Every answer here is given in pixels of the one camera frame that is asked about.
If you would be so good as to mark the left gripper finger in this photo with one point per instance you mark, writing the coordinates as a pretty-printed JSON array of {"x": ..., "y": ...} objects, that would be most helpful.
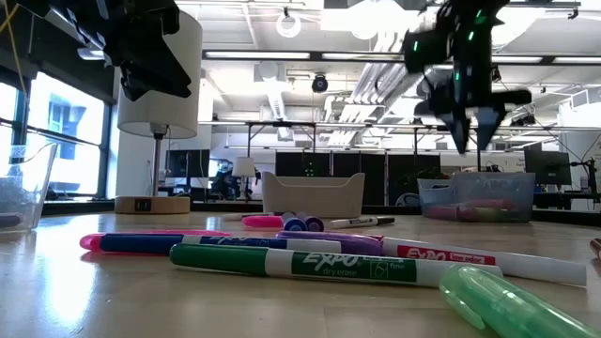
[
  {"x": 171, "y": 72},
  {"x": 138, "y": 80}
]

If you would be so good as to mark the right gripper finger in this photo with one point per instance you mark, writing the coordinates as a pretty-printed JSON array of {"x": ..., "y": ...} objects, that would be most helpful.
[
  {"x": 461, "y": 131},
  {"x": 486, "y": 124}
]

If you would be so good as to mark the large pink highlighter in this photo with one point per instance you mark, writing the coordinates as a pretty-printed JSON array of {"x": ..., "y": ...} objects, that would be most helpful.
[{"x": 446, "y": 212}]

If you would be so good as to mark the red dry-erase marker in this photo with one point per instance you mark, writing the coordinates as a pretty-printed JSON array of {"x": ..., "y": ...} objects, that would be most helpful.
[{"x": 446, "y": 255}]

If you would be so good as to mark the white marker black print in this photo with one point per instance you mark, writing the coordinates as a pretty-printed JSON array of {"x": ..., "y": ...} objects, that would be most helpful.
[{"x": 361, "y": 222}]

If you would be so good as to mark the fat purple highlighter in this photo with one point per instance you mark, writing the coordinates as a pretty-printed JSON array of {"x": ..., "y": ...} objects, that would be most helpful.
[
  {"x": 316, "y": 223},
  {"x": 347, "y": 244}
]

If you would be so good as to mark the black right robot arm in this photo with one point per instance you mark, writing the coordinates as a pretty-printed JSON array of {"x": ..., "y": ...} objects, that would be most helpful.
[{"x": 469, "y": 42}]

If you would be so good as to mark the white shade table lamp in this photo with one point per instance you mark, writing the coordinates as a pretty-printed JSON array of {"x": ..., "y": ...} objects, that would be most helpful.
[{"x": 164, "y": 117}]

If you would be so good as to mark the grey translucent plastic bin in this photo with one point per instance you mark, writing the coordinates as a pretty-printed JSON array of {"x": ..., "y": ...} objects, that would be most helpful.
[{"x": 493, "y": 188}]

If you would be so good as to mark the small white table lamp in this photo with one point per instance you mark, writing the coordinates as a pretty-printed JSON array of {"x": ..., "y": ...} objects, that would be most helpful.
[{"x": 244, "y": 166}]

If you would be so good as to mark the black tripod stand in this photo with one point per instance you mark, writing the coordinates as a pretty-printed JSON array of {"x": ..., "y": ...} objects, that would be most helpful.
[{"x": 592, "y": 178}]

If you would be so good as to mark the black cabinet row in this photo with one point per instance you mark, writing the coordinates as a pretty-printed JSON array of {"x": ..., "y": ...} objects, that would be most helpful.
[{"x": 347, "y": 173}]

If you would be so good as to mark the long ceiling light bar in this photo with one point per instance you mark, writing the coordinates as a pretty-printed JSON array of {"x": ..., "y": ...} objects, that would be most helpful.
[{"x": 319, "y": 56}]

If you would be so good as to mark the clear shallow plastic bin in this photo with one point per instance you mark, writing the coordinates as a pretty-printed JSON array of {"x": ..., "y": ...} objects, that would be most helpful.
[{"x": 28, "y": 188}]

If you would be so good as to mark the white plastic bin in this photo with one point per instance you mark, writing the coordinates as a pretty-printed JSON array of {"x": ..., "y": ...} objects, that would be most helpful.
[{"x": 312, "y": 195}]

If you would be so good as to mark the blue dry-erase marker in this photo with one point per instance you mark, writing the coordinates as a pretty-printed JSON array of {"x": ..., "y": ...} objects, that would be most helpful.
[{"x": 141, "y": 243}]

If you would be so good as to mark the brown white dry-erase marker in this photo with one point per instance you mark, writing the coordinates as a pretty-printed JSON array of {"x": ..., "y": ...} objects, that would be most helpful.
[{"x": 596, "y": 247}]

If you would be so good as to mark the green dry-erase marker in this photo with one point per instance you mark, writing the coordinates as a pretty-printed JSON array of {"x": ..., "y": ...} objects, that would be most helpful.
[{"x": 352, "y": 267}]

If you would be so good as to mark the translucent green pen highlighter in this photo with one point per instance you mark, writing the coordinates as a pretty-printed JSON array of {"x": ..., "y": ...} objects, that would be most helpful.
[{"x": 516, "y": 305}]

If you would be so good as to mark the black aluminium table frame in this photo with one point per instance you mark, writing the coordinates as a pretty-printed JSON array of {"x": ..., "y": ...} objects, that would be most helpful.
[{"x": 225, "y": 206}]

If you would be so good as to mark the black dome ceiling camera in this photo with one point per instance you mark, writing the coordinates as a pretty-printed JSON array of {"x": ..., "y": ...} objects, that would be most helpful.
[{"x": 320, "y": 83}]

